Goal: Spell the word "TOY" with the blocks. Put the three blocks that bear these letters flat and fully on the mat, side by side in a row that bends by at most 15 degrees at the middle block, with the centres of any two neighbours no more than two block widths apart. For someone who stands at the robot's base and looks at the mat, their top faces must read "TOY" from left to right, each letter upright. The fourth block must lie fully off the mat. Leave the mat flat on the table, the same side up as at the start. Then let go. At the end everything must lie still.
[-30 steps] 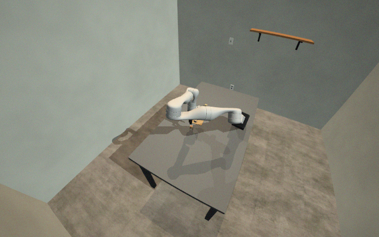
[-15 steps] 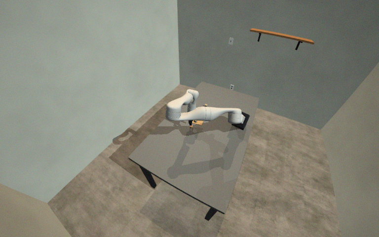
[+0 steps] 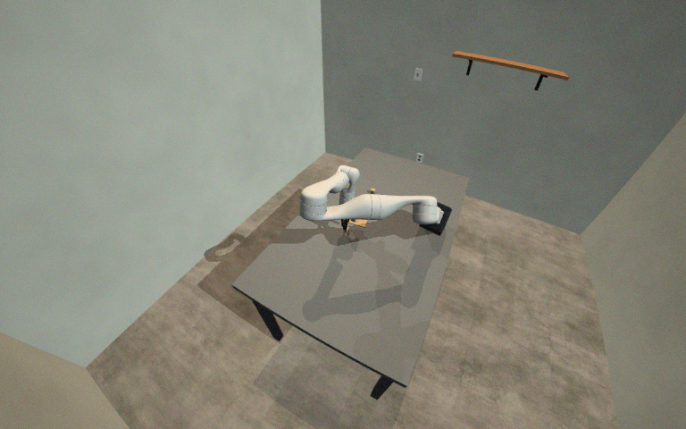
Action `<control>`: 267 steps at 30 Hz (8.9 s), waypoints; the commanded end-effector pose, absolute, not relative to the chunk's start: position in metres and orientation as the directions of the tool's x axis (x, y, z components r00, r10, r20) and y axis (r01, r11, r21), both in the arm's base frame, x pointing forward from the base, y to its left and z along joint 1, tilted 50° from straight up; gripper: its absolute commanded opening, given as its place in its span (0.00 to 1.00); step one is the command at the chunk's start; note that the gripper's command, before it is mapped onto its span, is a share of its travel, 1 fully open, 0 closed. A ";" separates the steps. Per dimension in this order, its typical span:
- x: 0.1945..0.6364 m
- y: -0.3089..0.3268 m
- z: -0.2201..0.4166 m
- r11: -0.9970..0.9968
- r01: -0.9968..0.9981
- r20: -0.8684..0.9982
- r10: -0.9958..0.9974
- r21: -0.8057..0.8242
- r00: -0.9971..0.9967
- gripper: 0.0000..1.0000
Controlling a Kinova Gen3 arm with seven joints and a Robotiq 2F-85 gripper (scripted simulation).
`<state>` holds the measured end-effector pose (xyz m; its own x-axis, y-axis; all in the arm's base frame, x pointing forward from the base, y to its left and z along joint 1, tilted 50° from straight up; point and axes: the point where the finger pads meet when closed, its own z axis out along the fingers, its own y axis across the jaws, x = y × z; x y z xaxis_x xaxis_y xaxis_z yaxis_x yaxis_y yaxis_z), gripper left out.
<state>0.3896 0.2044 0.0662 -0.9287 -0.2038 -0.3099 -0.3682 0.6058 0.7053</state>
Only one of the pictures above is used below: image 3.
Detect tan flat mat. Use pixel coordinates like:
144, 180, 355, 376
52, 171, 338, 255
348, 219, 368, 227

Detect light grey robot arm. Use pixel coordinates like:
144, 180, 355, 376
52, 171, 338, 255
300, 165, 443, 224

